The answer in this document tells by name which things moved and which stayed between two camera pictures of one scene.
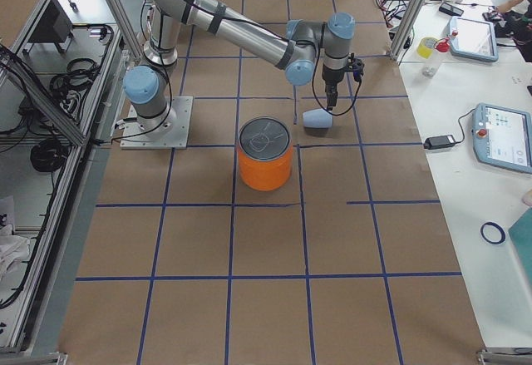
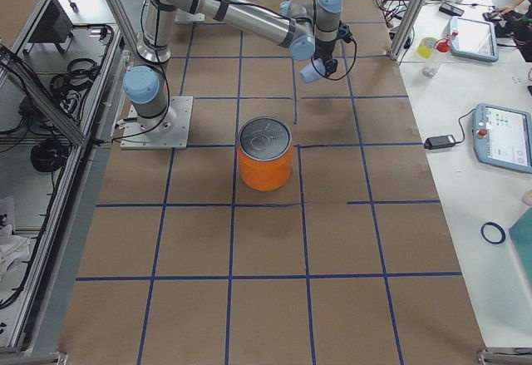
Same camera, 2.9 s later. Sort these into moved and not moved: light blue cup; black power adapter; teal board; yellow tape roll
Moved: light blue cup
Not moved: black power adapter; teal board; yellow tape roll
